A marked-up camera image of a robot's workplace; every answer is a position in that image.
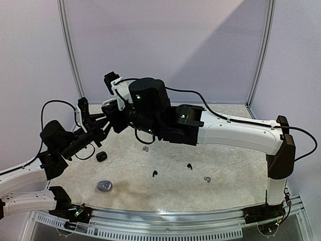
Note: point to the aluminium front rail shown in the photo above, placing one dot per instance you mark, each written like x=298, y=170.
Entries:
x=113, y=224

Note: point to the blue grey charging case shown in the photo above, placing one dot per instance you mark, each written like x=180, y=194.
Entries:
x=104, y=186

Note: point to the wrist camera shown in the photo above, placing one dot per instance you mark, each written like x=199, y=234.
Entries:
x=81, y=112
x=119, y=88

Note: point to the black earbud right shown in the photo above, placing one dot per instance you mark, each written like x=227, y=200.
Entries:
x=189, y=166

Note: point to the black earbud charging case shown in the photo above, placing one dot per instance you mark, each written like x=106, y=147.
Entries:
x=101, y=156

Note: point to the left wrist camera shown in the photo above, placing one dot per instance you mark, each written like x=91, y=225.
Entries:
x=81, y=112

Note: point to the right aluminium frame post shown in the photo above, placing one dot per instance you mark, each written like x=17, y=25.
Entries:
x=263, y=51

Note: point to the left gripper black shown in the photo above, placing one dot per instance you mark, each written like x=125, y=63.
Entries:
x=94, y=128

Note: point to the left aluminium frame post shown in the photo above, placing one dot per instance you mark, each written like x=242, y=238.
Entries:
x=69, y=47

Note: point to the white earbud charging case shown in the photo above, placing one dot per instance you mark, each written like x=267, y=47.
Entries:
x=108, y=102

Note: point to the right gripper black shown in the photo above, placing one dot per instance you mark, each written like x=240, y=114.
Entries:
x=114, y=116

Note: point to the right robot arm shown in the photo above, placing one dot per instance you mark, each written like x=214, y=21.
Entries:
x=143, y=104

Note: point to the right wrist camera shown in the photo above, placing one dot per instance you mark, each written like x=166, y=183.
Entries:
x=119, y=88

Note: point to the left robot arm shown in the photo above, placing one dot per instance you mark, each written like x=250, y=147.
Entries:
x=47, y=165

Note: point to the aluminium frame post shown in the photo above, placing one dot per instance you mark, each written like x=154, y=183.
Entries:
x=263, y=51
x=69, y=47

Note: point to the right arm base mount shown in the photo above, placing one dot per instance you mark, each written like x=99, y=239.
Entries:
x=262, y=212

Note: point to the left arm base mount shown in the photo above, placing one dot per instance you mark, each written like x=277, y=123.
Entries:
x=73, y=212

